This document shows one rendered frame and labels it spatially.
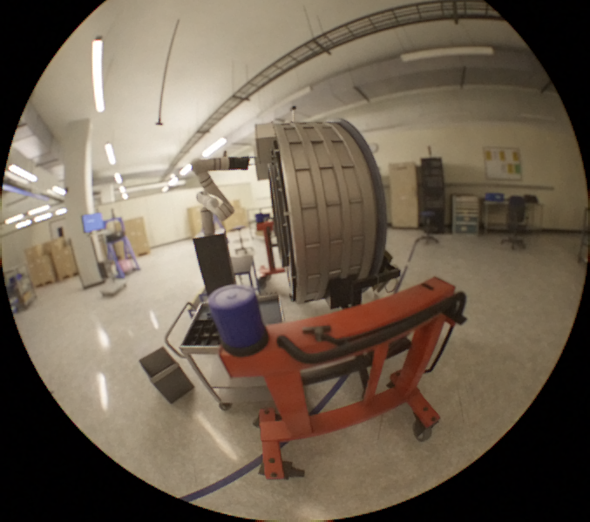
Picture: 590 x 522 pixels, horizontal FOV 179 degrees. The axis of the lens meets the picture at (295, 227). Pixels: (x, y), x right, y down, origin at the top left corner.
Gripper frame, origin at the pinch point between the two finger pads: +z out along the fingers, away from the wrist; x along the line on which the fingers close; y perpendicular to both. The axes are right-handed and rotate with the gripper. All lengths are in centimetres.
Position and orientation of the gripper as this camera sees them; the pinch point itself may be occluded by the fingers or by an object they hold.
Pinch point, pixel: (256, 160)
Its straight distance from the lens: 111.9
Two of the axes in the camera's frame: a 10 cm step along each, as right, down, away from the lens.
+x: 3.4, -6.3, -7.0
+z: 8.4, -1.4, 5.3
